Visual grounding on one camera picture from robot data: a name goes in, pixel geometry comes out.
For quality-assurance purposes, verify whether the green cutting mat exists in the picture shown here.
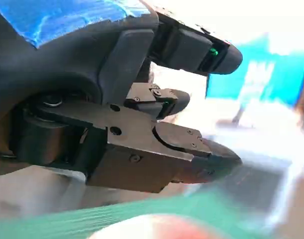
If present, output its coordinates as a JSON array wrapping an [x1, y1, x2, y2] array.
[[0, 184, 280, 239]]

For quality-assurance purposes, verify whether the blue screen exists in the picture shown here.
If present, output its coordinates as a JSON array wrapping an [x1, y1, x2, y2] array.
[[205, 31, 304, 107]]

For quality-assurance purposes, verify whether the pink bowl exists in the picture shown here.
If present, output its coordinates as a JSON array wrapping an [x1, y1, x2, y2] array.
[[88, 213, 242, 239]]

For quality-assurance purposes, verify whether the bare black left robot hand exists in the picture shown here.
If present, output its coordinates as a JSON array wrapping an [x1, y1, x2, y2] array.
[[0, 0, 244, 194]]

